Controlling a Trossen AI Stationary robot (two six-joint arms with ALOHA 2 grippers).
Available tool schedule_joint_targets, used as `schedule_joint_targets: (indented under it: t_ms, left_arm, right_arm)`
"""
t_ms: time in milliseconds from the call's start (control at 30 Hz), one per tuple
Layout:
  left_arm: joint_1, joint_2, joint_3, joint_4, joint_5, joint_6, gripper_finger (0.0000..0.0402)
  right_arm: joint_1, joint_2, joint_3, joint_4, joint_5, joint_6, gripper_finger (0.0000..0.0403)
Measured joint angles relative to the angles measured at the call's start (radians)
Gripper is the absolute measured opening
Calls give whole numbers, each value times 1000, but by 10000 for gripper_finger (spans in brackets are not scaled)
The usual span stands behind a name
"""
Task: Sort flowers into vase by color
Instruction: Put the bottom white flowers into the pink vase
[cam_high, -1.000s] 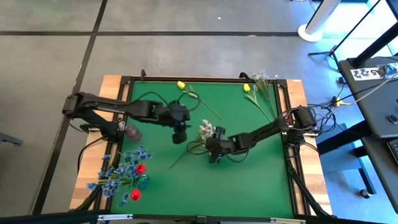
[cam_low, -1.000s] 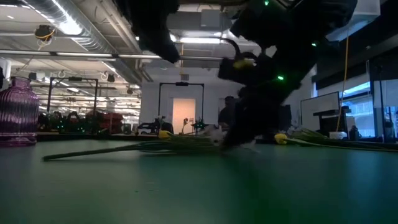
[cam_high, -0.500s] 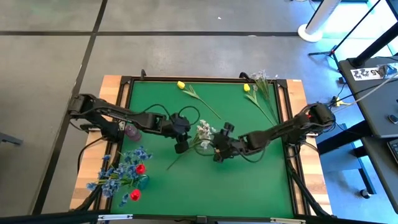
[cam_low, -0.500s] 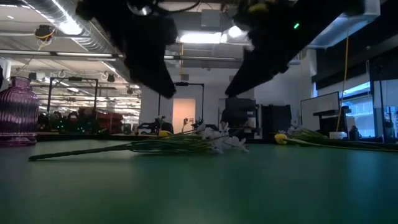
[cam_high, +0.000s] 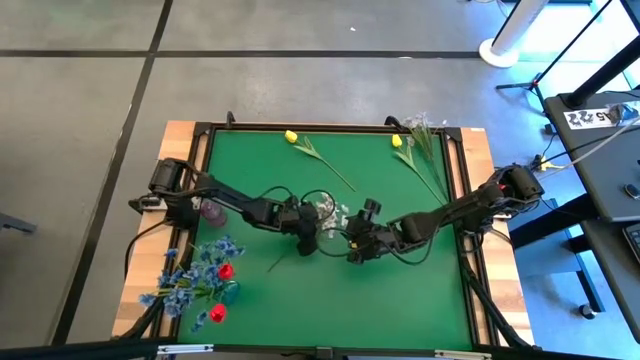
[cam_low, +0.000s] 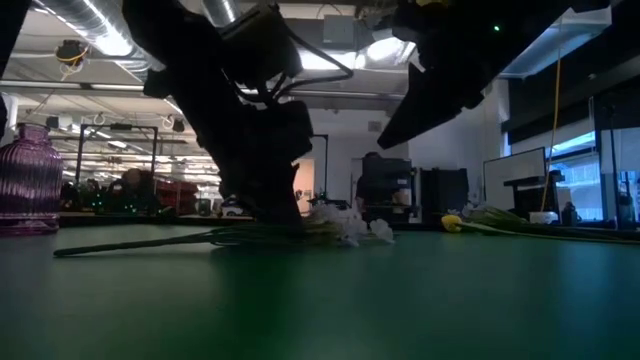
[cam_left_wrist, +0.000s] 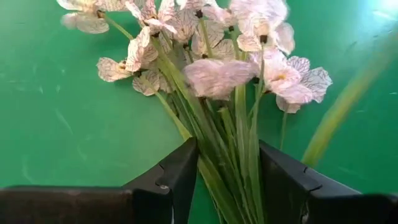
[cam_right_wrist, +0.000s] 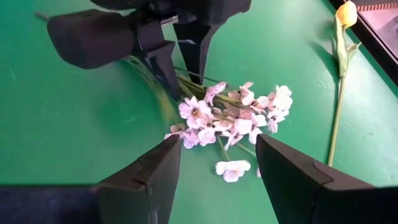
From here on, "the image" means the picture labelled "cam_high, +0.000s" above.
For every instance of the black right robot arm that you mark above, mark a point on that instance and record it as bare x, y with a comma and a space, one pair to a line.
465, 207

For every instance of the black keyboard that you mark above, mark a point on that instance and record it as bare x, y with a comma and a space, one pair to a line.
634, 242

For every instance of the silver metal bracket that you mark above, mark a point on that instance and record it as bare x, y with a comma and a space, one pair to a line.
462, 354
185, 349

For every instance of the black desk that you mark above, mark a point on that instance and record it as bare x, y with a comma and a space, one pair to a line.
595, 165

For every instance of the small black camera box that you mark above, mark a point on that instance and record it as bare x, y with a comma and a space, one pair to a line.
324, 352

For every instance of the black computer mouse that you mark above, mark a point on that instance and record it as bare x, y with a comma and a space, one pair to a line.
632, 191

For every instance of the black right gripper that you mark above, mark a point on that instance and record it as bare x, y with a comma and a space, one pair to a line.
367, 240

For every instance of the grey chair leg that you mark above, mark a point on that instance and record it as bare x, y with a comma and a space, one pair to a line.
17, 223

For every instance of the green table mat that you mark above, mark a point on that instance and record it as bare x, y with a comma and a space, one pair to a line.
325, 300

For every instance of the clear plastic bag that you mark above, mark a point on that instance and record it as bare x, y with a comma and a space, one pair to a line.
620, 111

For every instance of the white paper label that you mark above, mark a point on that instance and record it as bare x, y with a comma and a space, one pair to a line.
587, 118

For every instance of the teal glass vase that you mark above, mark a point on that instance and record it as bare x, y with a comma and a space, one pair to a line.
231, 294

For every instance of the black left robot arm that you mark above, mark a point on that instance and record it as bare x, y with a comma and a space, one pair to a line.
240, 200

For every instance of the red artificial tulip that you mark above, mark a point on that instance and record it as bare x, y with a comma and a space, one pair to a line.
218, 313
226, 271

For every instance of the white artificial flower bunch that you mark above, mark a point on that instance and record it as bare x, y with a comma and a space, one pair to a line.
422, 135
330, 210

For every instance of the purple ribbed glass vase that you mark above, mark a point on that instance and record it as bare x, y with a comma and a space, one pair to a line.
214, 214

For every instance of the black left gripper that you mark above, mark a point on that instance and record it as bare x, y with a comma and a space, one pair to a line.
306, 225

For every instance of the black caster wheel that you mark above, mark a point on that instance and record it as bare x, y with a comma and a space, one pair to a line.
587, 311

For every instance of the black tripod stand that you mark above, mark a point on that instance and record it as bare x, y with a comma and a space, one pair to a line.
537, 82

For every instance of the black table edge frame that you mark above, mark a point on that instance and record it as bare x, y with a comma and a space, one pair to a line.
325, 127

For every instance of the yellow plug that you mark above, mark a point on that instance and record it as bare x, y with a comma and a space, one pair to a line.
545, 164

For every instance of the white round floor stand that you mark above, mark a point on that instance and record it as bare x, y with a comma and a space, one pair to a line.
500, 52

